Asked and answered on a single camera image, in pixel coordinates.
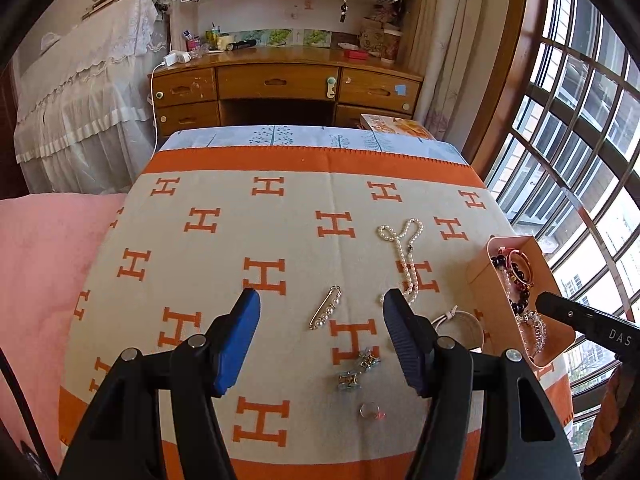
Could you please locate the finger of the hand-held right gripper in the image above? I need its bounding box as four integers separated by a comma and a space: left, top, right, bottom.
536, 291, 640, 361

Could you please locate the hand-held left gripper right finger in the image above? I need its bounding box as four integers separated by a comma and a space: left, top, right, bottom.
380, 287, 583, 480

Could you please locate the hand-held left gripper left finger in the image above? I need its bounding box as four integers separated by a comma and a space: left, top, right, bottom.
60, 287, 262, 480

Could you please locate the pale pink wristwatch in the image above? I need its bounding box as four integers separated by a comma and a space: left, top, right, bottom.
431, 309, 485, 352

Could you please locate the white pearl necklace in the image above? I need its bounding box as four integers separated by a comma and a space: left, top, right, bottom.
377, 218, 425, 306

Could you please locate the pearl brooch pin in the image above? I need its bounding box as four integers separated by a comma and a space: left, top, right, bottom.
308, 285, 343, 331

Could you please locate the pink jewelry tray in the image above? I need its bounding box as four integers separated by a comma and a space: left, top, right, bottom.
466, 234, 576, 372

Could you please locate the person's right forearm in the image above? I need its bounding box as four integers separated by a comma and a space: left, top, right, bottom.
582, 360, 640, 468

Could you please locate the orange letter-print blanket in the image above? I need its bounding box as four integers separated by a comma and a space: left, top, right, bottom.
57, 147, 576, 480

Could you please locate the metal window grille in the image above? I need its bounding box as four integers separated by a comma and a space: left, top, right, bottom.
482, 0, 640, 461

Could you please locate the pink fleece blanket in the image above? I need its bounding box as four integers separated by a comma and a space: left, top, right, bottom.
0, 192, 126, 466

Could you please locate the orange book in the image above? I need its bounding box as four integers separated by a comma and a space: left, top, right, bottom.
360, 114, 435, 142

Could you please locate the wooden desk drawer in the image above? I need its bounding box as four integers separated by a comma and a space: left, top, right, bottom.
218, 65, 341, 101
340, 70, 421, 113
156, 102, 221, 136
336, 105, 396, 128
154, 67, 218, 106

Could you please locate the wooden desk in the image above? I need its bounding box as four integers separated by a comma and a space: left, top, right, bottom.
149, 45, 425, 138

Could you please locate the pale floral curtain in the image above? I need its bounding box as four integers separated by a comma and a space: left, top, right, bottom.
407, 0, 511, 141

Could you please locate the white lace-covered piano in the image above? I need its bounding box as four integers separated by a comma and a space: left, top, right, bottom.
14, 0, 171, 193

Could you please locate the red and white cup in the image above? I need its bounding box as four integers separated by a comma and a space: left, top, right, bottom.
381, 27, 403, 63

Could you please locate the floral canister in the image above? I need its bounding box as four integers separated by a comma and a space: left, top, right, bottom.
359, 27, 385, 58

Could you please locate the green picture strip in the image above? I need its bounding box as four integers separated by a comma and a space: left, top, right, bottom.
234, 27, 331, 51

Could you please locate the black bead bracelet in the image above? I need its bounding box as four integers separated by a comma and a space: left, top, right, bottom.
491, 256, 533, 313

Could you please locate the white charger cable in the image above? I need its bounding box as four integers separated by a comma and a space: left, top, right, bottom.
148, 62, 166, 151

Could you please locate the wooden window frame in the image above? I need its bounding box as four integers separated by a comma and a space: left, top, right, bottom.
462, 0, 551, 176

